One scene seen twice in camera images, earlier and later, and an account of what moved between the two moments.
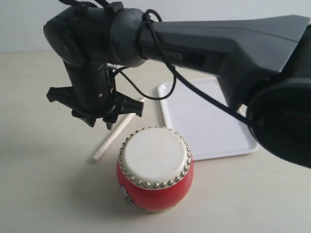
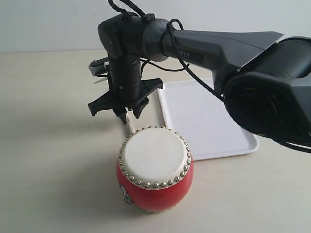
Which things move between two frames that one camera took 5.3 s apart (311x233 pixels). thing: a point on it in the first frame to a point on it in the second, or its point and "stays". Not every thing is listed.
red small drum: (155, 168) stays
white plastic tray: (212, 130) stays
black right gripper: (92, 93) to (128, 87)
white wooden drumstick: (98, 154) to (129, 119)
